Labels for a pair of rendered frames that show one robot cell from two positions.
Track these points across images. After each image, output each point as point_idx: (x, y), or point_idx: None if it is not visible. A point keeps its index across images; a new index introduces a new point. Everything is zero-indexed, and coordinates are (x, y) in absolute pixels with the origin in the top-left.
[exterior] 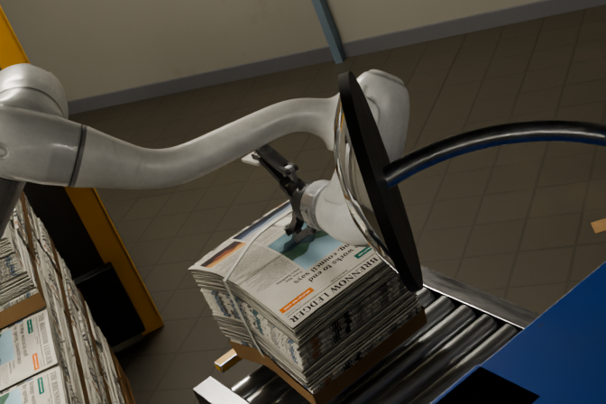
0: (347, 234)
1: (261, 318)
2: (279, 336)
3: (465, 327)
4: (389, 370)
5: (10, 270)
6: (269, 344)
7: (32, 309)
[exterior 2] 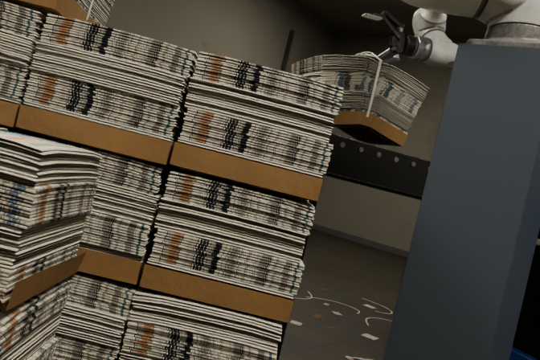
0: (456, 54)
1: (397, 86)
2: (407, 96)
3: None
4: None
5: None
6: (390, 103)
7: None
